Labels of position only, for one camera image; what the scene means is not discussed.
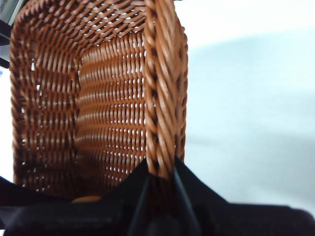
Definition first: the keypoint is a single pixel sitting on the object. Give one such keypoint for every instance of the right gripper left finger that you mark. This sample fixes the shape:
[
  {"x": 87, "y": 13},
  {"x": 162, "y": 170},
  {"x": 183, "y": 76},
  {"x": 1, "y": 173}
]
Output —
[{"x": 73, "y": 218}]

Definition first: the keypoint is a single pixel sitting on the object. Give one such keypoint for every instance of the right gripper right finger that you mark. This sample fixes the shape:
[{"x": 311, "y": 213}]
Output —
[{"x": 246, "y": 221}]

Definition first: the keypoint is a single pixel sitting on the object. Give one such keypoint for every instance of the brown wicker basket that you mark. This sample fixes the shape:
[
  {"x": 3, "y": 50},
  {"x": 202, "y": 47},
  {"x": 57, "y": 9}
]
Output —
[{"x": 110, "y": 98}]

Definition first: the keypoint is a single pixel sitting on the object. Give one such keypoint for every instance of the black metal shelf frame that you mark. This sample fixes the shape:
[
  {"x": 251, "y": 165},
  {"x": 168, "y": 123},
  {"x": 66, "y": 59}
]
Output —
[{"x": 3, "y": 29}]

